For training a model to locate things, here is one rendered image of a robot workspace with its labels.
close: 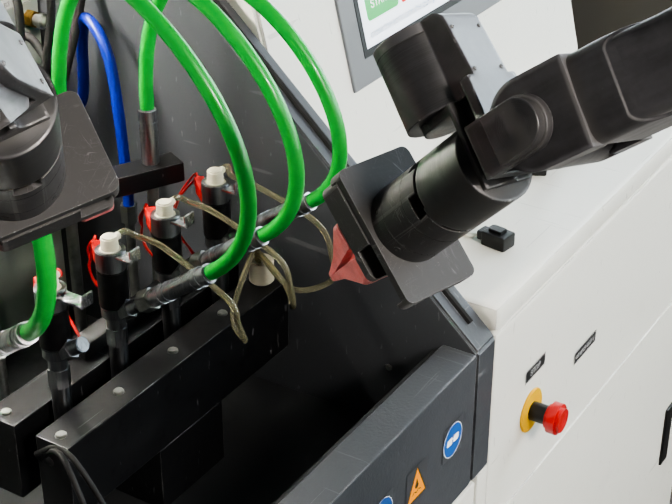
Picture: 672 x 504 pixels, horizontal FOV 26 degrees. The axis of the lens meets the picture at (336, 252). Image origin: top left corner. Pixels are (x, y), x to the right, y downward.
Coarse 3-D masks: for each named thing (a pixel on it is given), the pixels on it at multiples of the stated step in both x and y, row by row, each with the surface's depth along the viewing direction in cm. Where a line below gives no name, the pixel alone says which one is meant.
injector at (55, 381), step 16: (64, 288) 124; (64, 304) 125; (64, 320) 125; (48, 336) 125; (64, 336) 126; (80, 336) 126; (48, 352) 126; (64, 352) 126; (80, 352) 125; (48, 368) 128; (64, 368) 128; (64, 384) 129; (64, 400) 129
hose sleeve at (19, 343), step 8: (16, 328) 108; (0, 336) 111; (8, 336) 109; (16, 336) 107; (0, 344) 111; (8, 344) 110; (16, 344) 108; (24, 344) 108; (0, 352) 113; (8, 352) 112
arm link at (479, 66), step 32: (416, 32) 91; (448, 32) 90; (480, 32) 92; (384, 64) 92; (416, 64) 91; (448, 64) 90; (480, 64) 90; (416, 96) 91; (448, 96) 90; (480, 96) 88; (512, 96) 84; (416, 128) 92; (480, 128) 86; (512, 128) 84; (544, 128) 83; (480, 160) 86; (512, 160) 84
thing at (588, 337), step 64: (320, 0) 154; (512, 0) 189; (320, 64) 154; (512, 64) 190; (384, 128) 165; (640, 192) 175; (576, 256) 161; (640, 256) 182; (512, 320) 149; (576, 320) 166; (640, 320) 189; (512, 384) 154; (576, 384) 173; (640, 384) 196; (512, 448) 159; (576, 448) 179; (640, 448) 205
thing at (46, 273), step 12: (36, 240) 99; (48, 240) 99; (36, 252) 99; (48, 252) 99; (36, 264) 100; (48, 264) 100; (36, 276) 101; (48, 276) 100; (48, 288) 101; (36, 300) 102; (48, 300) 101; (36, 312) 103; (48, 312) 102; (24, 324) 107; (36, 324) 104; (48, 324) 104; (24, 336) 107; (36, 336) 106
